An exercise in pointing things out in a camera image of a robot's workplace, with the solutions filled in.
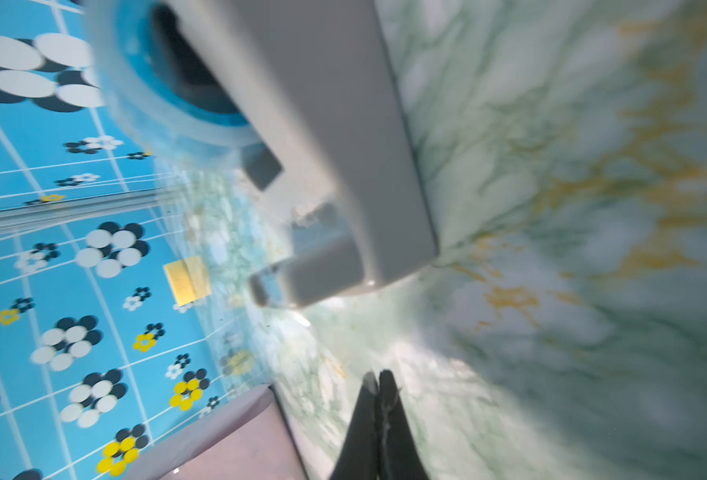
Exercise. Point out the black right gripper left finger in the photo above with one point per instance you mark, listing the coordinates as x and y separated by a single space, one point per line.
358 457

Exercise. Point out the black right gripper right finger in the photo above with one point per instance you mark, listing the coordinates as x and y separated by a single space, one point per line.
396 452

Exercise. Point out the purple wrapping paper sheet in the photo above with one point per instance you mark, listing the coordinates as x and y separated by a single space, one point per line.
247 438

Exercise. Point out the small grey white device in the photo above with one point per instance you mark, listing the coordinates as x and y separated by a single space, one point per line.
313 79

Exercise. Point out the yellow round sponge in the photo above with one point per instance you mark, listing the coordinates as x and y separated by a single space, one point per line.
189 280

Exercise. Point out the blue clear tape roll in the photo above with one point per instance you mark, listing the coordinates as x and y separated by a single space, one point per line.
160 92

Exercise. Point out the aluminium frame post left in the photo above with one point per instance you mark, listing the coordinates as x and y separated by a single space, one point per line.
46 215

